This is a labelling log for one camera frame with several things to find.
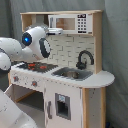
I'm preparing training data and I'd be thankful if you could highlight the left red oven knob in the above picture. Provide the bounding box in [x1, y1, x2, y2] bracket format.
[13, 76, 19, 82]

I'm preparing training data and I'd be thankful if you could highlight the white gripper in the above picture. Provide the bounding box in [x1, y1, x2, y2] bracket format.
[47, 28, 63, 35]

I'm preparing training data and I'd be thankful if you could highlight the red oven knob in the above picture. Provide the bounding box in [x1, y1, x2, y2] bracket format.
[32, 81, 37, 87]
[13, 76, 19, 82]

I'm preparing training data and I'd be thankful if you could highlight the black toy faucet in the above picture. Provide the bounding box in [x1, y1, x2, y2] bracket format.
[75, 49, 95, 71]

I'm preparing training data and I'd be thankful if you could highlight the right red oven knob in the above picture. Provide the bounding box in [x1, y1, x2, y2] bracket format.
[32, 81, 37, 87]

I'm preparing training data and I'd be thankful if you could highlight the white cabinet door with dispenser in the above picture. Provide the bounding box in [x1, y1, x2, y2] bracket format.
[44, 83, 82, 128]

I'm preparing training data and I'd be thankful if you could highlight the grey toy sink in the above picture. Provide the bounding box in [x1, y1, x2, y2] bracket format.
[52, 67, 92, 81]

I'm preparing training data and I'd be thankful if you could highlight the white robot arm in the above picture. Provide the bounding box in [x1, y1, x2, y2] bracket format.
[0, 26, 63, 128]

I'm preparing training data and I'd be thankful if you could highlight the wooden toy kitchen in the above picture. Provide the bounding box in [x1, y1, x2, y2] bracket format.
[9, 10, 114, 128]

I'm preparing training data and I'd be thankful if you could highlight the white toy microwave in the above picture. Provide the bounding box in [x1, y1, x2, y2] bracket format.
[48, 14, 93, 34]

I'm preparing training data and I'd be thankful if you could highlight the black toy stovetop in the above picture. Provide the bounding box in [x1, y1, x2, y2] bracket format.
[20, 62, 56, 73]

